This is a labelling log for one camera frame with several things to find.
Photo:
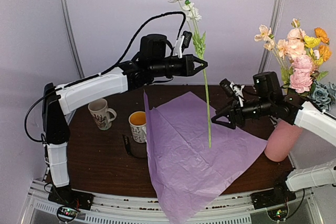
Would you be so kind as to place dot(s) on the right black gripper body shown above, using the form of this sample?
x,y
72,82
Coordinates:
x,y
264,109

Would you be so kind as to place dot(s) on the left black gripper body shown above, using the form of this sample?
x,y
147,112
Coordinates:
x,y
160,68

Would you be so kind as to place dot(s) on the white flower stem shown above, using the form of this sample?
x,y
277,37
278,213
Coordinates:
x,y
193,17

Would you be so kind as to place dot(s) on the peach poppy flower stem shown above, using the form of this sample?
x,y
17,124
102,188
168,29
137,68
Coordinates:
x,y
277,48

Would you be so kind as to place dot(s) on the pink carnation flower stem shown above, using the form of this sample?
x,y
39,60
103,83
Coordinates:
x,y
304,73

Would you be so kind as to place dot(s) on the purple tissue paper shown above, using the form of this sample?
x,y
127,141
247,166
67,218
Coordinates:
x,y
181,164

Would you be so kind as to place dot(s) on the blue hydrangea flower stem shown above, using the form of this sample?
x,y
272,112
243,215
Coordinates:
x,y
323,95

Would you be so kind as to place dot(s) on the peach pink rose stem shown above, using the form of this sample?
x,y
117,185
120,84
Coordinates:
x,y
295,45

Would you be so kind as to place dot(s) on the yellow flower stem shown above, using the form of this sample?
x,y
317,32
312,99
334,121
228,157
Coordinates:
x,y
311,47

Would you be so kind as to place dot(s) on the orange flower stem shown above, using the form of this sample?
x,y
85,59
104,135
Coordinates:
x,y
324,48

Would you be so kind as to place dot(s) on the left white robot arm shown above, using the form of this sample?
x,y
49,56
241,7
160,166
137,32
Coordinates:
x,y
61,100

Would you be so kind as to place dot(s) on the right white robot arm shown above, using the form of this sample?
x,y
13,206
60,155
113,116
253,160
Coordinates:
x,y
299,118

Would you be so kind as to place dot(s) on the pink cylindrical vase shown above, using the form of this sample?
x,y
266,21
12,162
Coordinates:
x,y
281,141

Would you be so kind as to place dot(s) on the white mug yellow inside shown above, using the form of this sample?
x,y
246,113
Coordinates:
x,y
137,122

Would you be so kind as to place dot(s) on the white mug floral print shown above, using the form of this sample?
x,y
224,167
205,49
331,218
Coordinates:
x,y
102,115

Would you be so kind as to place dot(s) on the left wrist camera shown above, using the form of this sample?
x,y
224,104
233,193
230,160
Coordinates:
x,y
182,43

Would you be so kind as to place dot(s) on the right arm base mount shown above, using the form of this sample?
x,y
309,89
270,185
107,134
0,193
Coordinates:
x,y
276,203

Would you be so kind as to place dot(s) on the left aluminium frame post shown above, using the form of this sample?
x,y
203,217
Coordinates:
x,y
72,42

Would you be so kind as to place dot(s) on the front aluminium rail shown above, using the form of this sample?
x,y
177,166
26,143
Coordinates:
x,y
234,208

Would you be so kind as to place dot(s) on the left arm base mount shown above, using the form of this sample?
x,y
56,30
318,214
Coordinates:
x,y
71,208

